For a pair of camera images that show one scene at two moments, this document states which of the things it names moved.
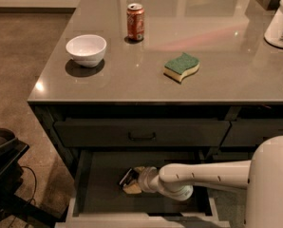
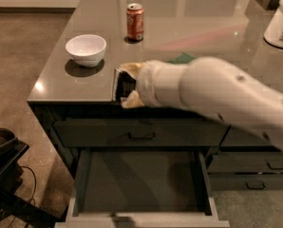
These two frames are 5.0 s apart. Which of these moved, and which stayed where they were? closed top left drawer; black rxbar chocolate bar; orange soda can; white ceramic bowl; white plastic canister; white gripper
Moved: black rxbar chocolate bar; white gripper
Stayed: closed top left drawer; white plastic canister; orange soda can; white ceramic bowl
